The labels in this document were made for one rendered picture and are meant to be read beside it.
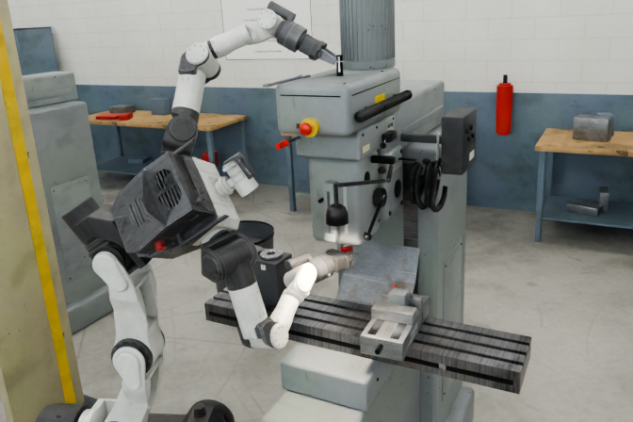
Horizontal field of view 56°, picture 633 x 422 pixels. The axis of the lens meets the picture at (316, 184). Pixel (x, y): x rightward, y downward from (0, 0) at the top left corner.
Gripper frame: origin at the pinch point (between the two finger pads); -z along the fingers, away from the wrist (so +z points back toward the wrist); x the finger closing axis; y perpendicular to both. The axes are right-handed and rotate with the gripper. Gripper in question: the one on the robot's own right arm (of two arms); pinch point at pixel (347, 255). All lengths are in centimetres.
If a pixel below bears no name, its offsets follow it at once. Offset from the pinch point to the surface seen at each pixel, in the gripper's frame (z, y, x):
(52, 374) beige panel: 61, 93, 160
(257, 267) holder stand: 15.1, 10.0, 34.6
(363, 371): 13.7, 33.5, -19.2
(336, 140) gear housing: 11.1, -46.1, -7.7
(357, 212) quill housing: 5.6, -20.7, -10.9
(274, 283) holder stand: 13.0, 14.9, 27.2
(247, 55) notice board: -295, -37, 436
